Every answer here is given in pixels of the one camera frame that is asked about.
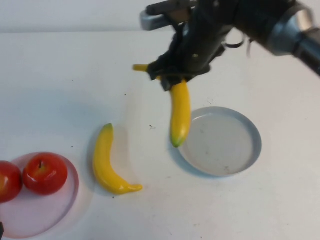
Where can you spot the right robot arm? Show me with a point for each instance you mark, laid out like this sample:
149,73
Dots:
282,32

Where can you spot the pink round plate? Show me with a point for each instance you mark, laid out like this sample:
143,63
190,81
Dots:
42,215

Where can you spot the grey round plate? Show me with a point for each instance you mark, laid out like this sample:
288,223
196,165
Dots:
225,145

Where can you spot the red apple without stem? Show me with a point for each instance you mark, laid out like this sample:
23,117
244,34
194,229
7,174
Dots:
10,182

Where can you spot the red apple with stem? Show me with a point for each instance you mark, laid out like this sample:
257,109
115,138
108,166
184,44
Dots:
45,175

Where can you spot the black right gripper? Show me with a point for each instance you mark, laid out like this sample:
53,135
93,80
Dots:
197,50

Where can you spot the yellow banana green tip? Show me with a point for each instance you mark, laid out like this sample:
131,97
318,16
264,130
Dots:
105,170
180,112

